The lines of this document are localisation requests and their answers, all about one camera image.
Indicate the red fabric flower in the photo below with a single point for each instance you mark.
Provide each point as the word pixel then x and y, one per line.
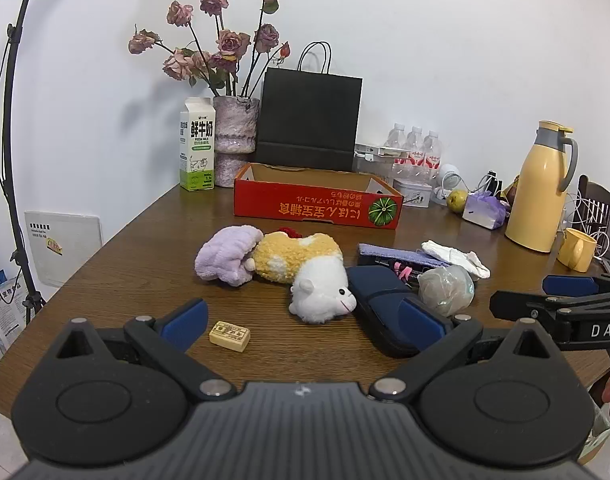
pixel 290 233

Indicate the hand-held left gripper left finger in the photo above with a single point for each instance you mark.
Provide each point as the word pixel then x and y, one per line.
pixel 185 322

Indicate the yellow white plush toy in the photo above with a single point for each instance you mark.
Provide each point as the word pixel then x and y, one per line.
pixel 290 260

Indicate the small yellow block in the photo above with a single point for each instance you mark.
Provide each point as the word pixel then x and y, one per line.
pixel 229 335

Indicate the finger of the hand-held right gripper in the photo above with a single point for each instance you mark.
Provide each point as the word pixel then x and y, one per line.
pixel 515 306
pixel 570 285

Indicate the clear container with white lid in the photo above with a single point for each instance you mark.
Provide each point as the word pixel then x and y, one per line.
pixel 367 160

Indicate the colourful snack packet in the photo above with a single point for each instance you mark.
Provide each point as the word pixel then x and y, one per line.
pixel 511 192

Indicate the navy blue case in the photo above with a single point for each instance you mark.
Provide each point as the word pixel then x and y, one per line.
pixel 375 285

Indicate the clear plastic bag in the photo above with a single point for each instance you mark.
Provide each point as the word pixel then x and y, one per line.
pixel 445 290

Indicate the black light stand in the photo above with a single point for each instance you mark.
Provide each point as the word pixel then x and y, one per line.
pixel 7 110

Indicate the green white milk carton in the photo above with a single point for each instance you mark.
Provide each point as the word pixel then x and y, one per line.
pixel 197 160

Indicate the white cloth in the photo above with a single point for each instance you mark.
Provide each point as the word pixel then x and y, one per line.
pixel 460 259

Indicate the pink marbled vase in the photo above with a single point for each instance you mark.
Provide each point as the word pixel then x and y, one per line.
pixel 235 130

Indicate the blue white box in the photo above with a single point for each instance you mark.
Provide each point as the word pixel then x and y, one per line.
pixel 0 310

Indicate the pale tin box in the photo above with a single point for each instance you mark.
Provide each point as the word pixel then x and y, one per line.
pixel 412 192

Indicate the black charger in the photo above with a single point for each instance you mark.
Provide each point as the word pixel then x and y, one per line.
pixel 494 180

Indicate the red cardboard box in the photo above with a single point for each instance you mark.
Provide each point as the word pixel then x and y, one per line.
pixel 305 205

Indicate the person's shoe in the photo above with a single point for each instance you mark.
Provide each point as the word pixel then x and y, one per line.
pixel 592 447

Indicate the purple knitted pouch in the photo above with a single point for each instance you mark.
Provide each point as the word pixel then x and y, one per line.
pixel 385 251

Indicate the black paper bag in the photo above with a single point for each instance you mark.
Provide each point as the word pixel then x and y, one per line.
pixel 310 115

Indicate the white wall panel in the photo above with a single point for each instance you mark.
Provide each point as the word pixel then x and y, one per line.
pixel 65 250

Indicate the green apple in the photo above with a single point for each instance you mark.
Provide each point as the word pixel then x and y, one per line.
pixel 457 201

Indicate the small white fan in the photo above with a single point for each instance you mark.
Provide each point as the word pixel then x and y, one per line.
pixel 450 177

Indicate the dark wooden chair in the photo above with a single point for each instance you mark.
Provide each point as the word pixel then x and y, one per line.
pixel 592 187

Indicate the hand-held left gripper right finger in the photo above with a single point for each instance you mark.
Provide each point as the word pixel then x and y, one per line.
pixel 420 322

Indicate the dried pink rose bouquet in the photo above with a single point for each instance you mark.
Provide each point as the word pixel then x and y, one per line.
pixel 228 42

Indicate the yellow thermos jug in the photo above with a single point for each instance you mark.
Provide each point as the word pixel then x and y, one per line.
pixel 535 200

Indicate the purple fluffy towel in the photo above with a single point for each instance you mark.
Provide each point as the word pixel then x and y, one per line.
pixel 222 255

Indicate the yellow mug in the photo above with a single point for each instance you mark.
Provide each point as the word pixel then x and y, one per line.
pixel 575 250

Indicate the purple tissue pack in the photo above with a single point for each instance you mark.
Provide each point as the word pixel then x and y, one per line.
pixel 482 212

